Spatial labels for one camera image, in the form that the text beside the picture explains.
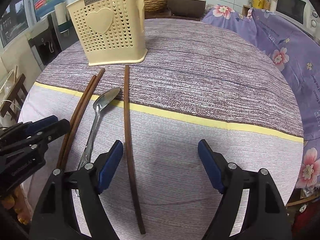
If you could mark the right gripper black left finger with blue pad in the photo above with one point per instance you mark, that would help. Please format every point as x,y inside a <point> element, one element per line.
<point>54,216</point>

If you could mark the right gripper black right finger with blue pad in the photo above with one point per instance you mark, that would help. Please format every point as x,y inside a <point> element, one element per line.
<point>265,216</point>

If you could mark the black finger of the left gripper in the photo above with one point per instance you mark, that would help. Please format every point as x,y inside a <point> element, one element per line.
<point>50,133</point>

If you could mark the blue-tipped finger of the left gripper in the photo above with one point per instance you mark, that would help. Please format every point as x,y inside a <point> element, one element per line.
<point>39,125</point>

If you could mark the left hand orange glove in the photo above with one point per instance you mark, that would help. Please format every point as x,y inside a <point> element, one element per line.
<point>17,201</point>

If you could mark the dark wooden stool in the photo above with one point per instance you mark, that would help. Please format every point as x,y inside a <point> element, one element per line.
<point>12,102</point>

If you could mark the stainless steel spoon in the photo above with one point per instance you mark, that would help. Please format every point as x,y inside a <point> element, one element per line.
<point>99,105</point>

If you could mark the water dispenser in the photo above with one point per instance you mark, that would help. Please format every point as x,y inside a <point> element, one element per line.
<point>51,35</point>

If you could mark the cream plastic utensil holder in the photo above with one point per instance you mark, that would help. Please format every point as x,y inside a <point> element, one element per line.
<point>110,31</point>

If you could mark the purple striped tablecloth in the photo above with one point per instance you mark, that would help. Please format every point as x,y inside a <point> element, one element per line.
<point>196,82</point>

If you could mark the dark wooden counter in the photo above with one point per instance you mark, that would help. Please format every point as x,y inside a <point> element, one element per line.
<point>167,14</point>

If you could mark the woven basket basin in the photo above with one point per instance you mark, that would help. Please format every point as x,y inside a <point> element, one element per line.
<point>151,6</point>

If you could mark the purple floral cloth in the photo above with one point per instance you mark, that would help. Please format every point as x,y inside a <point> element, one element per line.
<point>297,57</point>

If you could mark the white rice cooker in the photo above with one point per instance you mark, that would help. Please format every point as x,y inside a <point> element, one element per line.
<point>187,8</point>

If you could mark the white microwave oven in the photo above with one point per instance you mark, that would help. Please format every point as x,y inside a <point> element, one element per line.
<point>300,13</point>

